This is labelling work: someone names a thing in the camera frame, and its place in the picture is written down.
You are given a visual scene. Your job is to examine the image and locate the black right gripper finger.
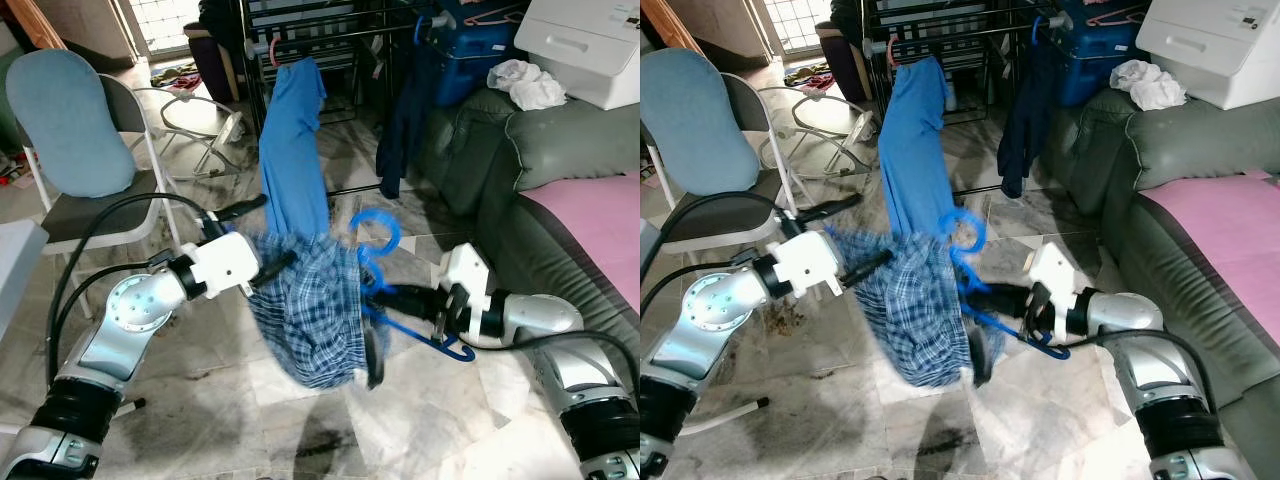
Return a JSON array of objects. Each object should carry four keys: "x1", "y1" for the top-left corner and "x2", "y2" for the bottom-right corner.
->
[
  {"x1": 965, "y1": 284, "x2": 1026, "y2": 317},
  {"x1": 375, "y1": 284, "x2": 434, "y2": 316}
]

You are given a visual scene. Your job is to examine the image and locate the grey white folding chair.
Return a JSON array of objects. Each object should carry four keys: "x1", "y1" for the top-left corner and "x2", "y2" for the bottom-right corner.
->
[
  {"x1": 645, "y1": 70, "x2": 816, "y2": 256},
  {"x1": 20, "y1": 70, "x2": 186, "y2": 261}
]

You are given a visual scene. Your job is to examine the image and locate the white crumpled cloth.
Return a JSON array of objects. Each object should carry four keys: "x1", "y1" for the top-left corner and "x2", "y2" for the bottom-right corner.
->
[
  {"x1": 487, "y1": 58, "x2": 568, "y2": 113},
  {"x1": 1108, "y1": 58, "x2": 1189, "y2": 113}
]

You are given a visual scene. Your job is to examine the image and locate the light blue pillow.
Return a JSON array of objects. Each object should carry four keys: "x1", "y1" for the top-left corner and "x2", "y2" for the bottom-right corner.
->
[
  {"x1": 5, "y1": 48, "x2": 136, "y2": 199},
  {"x1": 640, "y1": 48, "x2": 761, "y2": 196}
]

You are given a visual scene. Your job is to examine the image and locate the colourful floor cloth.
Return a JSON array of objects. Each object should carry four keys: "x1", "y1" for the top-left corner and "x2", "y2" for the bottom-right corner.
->
[
  {"x1": 150, "y1": 62, "x2": 201, "y2": 89},
  {"x1": 785, "y1": 62, "x2": 831, "y2": 89}
]

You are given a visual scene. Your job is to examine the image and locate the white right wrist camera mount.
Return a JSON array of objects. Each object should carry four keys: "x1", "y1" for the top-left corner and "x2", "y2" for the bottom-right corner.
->
[
  {"x1": 438, "y1": 243, "x2": 493, "y2": 319},
  {"x1": 1028, "y1": 243, "x2": 1081, "y2": 319}
]

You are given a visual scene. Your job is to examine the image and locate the pink blanket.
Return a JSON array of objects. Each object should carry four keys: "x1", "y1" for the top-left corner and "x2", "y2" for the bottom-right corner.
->
[
  {"x1": 518, "y1": 175, "x2": 640, "y2": 313},
  {"x1": 1138, "y1": 172, "x2": 1280, "y2": 331}
]

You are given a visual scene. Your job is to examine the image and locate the black metal drying rack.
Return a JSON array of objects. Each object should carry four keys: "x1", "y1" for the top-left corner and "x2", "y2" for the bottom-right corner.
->
[
  {"x1": 238, "y1": 0, "x2": 526, "y2": 196},
  {"x1": 865, "y1": 0, "x2": 1141, "y2": 196}
]

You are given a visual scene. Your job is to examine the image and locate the bright glass door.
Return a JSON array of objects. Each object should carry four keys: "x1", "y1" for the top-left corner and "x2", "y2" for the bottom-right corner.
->
[
  {"x1": 115, "y1": 0, "x2": 206, "y2": 61},
  {"x1": 760, "y1": 0, "x2": 831, "y2": 56}
]

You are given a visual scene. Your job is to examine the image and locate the brown wooden stair handrail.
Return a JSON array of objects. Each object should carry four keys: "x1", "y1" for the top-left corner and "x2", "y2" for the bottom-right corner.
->
[
  {"x1": 0, "y1": 0, "x2": 66, "y2": 51},
  {"x1": 640, "y1": 0, "x2": 701, "y2": 53}
]

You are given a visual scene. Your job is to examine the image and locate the grey green leather sofa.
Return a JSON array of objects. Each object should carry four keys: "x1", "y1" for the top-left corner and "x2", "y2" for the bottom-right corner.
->
[
  {"x1": 420, "y1": 88, "x2": 640, "y2": 351},
  {"x1": 1040, "y1": 88, "x2": 1280, "y2": 480}
]

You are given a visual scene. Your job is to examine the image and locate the dark purple armchair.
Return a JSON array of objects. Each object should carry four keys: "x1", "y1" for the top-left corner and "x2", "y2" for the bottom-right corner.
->
[
  {"x1": 185, "y1": 20, "x2": 249, "y2": 103},
  {"x1": 815, "y1": 20, "x2": 881, "y2": 101}
]

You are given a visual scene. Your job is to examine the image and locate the dark blue storage box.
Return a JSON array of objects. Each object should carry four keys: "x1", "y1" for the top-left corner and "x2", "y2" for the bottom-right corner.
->
[
  {"x1": 430, "y1": 10, "x2": 523, "y2": 109},
  {"x1": 1060, "y1": 10, "x2": 1141, "y2": 109}
]

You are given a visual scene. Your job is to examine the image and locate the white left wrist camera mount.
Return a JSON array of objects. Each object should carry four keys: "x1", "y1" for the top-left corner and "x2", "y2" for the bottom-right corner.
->
[
  {"x1": 775, "y1": 230, "x2": 846, "y2": 299},
  {"x1": 195, "y1": 232, "x2": 263, "y2": 296}
]

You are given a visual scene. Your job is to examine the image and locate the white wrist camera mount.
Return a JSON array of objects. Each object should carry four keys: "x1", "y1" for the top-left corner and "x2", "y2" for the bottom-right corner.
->
[
  {"x1": 775, "y1": 230, "x2": 846, "y2": 299},
  {"x1": 438, "y1": 243, "x2": 493, "y2": 319},
  {"x1": 1028, "y1": 243, "x2": 1081, "y2": 319},
  {"x1": 195, "y1": 232, "x2": 263, "y2": 296}
]

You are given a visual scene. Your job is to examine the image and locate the bright blue garment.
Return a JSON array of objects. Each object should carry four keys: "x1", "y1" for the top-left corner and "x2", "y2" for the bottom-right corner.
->
[
  {"x1": 880, "y1": 55, "x2": 956, "y2": 241},
  {"x1": 258, "y1": 58, "x2": 333, "y2": 241}
]

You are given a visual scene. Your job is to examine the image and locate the white wire bouncer frame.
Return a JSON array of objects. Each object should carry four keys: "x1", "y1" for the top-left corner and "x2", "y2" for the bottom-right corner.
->
[
  {"x1": 135, "y1": 85, "x2": 246, "y2": 181},
  {"x1": 755, "y1": 85, "x2": 873, "y2": 181}
]

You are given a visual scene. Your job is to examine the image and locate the dark navy garment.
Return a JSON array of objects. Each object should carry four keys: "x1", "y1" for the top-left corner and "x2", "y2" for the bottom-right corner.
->
[
  {"x1": 375, "y1": 40, "x2": 441, "y2": 201},
  {"x1": 997, "y1": 40, "x2": 1066, "y2": 199}
]

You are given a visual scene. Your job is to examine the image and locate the blue plaid shorts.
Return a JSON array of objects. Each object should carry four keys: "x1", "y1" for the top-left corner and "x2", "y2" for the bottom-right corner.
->
[
  {"x1": 245, "y1": 232, "x2": 386, "y2": 391},
  {"x1": 830, "y1": 230, "x2": 1001, "y2": 389}
]

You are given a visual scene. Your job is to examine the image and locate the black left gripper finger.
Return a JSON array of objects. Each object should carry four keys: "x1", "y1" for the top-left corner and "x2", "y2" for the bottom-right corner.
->
[
  {"x1": 252, "y1": 249, "x2": 300, "y2": 293},
  {"x1": 840, "y1": 249, "x2": 895, "y2": 292}
]

